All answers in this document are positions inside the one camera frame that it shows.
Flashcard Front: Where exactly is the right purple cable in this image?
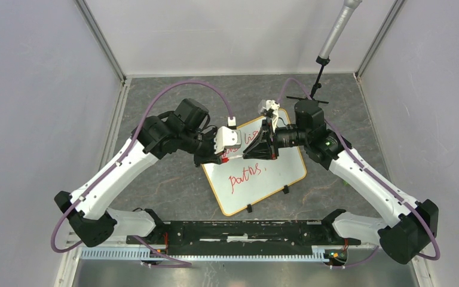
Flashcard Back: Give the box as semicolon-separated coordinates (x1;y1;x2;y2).
277;77;441;270

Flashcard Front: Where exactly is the red whiteboard marker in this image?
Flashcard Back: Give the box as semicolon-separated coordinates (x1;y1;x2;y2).
223;155;243;161

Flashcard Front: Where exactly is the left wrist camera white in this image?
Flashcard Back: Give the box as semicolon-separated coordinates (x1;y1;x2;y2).
214;126;242;155

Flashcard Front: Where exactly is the aluminium rail with comb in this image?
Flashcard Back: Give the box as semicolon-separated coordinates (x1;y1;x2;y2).
67;221;426;262

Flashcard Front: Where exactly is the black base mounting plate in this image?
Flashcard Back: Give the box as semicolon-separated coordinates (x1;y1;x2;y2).
143;220;361;256

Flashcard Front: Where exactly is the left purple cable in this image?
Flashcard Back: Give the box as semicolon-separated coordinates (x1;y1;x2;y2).
50;80;236;268

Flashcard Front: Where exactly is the silver microphone on tripod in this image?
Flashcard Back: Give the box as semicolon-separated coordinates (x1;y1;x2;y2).
277;0;362;102

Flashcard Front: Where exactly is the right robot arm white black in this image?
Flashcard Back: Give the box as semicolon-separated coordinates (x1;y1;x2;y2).
243;99;441;264

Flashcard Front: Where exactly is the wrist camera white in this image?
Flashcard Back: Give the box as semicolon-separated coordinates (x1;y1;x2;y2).
258;100;280;130
214;126;242;155

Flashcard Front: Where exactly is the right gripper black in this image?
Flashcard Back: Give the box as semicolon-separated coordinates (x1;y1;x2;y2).
243;117;310;160

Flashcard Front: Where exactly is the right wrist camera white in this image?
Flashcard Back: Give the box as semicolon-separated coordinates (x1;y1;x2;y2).
258;100;280;130

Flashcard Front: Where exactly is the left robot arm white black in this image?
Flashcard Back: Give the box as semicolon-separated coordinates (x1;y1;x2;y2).
54;99;236;247

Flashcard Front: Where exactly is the yellow framed whiteboard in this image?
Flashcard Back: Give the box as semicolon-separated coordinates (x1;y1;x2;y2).
202;117;307;216

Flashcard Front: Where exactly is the purple cable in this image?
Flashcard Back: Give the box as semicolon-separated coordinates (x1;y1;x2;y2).
50;80;236;268
277;77;441;270

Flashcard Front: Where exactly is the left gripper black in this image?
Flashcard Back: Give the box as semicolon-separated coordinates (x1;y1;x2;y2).
180;127;228;168

